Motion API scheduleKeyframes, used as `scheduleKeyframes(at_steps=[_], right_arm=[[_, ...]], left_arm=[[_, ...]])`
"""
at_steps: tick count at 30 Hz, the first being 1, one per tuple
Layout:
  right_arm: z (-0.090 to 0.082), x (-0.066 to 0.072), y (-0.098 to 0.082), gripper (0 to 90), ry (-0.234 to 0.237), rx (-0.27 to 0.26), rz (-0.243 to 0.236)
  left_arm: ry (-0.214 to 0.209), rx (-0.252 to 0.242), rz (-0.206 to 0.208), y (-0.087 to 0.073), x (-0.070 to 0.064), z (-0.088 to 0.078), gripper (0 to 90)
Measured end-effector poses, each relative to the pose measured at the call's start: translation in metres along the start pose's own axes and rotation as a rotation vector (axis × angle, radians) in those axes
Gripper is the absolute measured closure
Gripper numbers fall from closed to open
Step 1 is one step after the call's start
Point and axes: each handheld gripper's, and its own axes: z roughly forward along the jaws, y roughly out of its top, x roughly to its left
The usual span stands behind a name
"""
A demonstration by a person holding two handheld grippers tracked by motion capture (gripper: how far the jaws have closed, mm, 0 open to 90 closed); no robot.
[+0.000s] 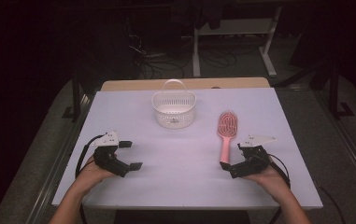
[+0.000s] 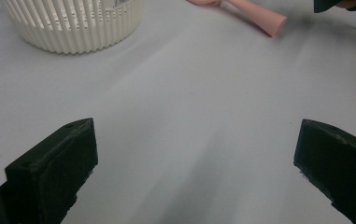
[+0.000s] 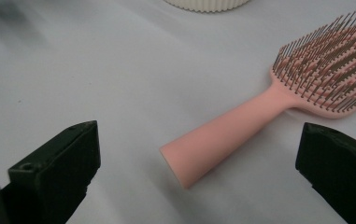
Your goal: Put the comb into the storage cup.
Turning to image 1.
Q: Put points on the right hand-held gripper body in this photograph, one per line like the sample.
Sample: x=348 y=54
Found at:
x=253 y=161

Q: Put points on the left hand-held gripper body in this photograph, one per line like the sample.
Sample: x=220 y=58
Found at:
x=108 y=158

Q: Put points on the pink hairbrush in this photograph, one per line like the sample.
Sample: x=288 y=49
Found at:
x=227 y=126

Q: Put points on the white plastic basket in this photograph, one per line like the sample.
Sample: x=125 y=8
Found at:
x=174 y=107

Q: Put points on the person's left hand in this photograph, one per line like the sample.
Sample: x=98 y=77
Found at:
x=90 y=174

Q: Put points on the person's right hand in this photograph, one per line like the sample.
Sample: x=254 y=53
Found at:
x=272 y=180

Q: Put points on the black metal stand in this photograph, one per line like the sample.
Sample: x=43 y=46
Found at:
x=76 y=99
x=334 y=93

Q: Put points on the dark hanging cloth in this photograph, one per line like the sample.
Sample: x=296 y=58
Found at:
x=210 y=14

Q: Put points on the white metal desk frame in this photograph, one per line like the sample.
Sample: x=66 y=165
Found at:
x=234 y=28

